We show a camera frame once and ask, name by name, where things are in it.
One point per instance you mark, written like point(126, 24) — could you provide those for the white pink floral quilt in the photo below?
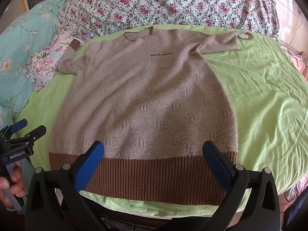
point(168, 2)

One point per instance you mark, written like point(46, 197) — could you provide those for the teal floral quilt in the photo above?
point(19, 41)

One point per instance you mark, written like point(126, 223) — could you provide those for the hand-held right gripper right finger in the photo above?
point(217, 166)

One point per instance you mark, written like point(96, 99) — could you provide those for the small floral pillow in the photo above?
point(45, 57)

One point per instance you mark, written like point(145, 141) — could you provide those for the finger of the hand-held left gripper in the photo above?
point(36, 132)
point(19, 124)

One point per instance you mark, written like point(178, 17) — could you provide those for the pink cloth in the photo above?
point(300, 65)

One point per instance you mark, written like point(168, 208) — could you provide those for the light green bed sheet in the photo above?
point(252, 101)

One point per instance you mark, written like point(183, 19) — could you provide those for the plaid cloth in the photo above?
point(292, 190)

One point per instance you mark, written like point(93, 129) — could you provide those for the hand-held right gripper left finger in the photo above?
point(90, 163)

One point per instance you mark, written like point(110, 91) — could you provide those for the person's left hand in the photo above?
point(18, 180)

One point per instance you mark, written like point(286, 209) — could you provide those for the beige knit sweater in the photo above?
point(144, 101)

